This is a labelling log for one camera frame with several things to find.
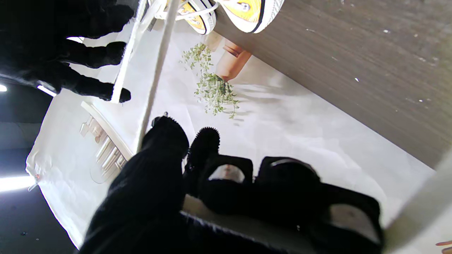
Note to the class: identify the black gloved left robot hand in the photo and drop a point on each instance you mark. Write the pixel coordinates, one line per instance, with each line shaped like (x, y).
(148, 197)

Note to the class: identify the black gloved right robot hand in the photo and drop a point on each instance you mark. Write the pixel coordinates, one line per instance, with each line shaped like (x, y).
(35, 35)

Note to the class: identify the orange spring clamp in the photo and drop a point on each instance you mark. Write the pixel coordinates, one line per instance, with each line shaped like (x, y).
(34, 181)

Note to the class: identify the bright ceiling light strip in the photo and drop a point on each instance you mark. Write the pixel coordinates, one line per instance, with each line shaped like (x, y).
(14, 183)

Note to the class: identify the printed kitchen backdrop cloth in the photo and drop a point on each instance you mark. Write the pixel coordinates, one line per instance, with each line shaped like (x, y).
(300, 134)

